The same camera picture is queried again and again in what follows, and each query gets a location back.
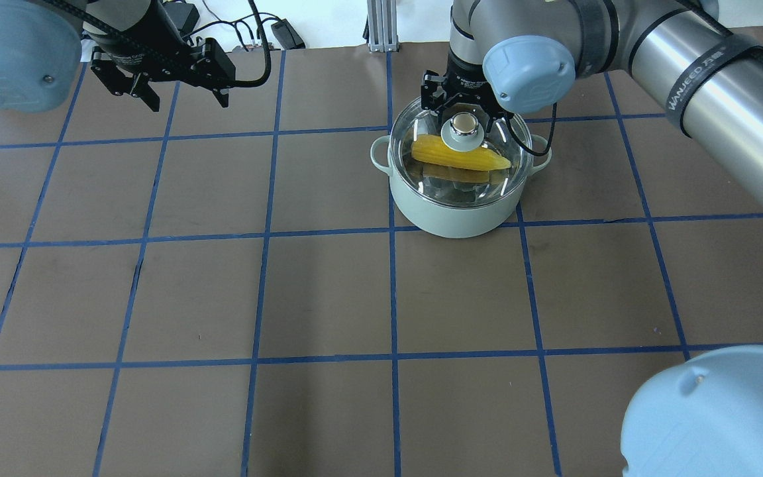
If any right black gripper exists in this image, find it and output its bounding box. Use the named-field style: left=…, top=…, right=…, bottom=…
left=420, top=56, right=513, bottom=123

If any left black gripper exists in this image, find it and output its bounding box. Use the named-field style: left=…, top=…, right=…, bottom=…
left=89, top=13, right=236, bottom=113

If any yellow corn cob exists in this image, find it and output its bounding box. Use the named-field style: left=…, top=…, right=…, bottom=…
left=411, top=134, right=511, bottom=172

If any glass pot lid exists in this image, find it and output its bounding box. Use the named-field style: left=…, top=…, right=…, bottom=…
left=388, top=99, right=552, bottom=209

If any pale green cooking pot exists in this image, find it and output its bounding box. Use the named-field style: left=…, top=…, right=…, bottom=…
left=370, top=99, right=553, bottom=239

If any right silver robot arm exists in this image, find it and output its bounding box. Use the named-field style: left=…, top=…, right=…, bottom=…
left=421, top=1, right=763, bottom=206

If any black power adapter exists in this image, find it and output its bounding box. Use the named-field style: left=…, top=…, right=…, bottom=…
left=270, top=19, right=306, bottom=50

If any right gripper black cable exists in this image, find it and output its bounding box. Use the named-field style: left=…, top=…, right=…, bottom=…
left=504, top=103, right=560, bottom=158

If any aluminium frame post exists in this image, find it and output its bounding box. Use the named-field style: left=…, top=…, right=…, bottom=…
left=366, top=0, right=399, bottom=52

